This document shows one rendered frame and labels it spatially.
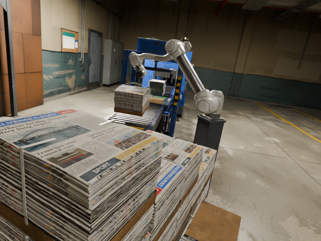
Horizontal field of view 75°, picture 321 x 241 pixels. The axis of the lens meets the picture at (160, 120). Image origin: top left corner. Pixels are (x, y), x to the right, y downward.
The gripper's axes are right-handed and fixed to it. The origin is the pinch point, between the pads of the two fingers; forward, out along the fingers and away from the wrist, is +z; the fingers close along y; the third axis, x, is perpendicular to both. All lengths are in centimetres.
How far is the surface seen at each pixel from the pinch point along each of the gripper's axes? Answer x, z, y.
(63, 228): -32, 177, 1
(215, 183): -108, -34, 134
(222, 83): -230, -855, 129
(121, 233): -42, 170, 8
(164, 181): -49, 140, 13
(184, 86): -48, -343, 70
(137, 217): -44, 164, 9
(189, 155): -58, 113, 16
